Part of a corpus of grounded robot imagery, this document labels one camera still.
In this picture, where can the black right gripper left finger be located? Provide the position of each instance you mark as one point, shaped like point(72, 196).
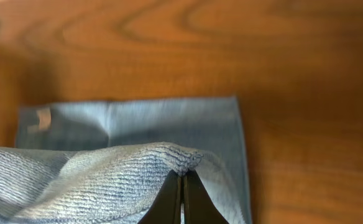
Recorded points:
point(166, 208)

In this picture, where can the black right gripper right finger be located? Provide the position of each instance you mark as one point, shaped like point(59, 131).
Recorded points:
point(198, 207)

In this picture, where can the blue microfiber cloth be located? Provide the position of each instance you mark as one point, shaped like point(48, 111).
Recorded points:
point(105, 162)

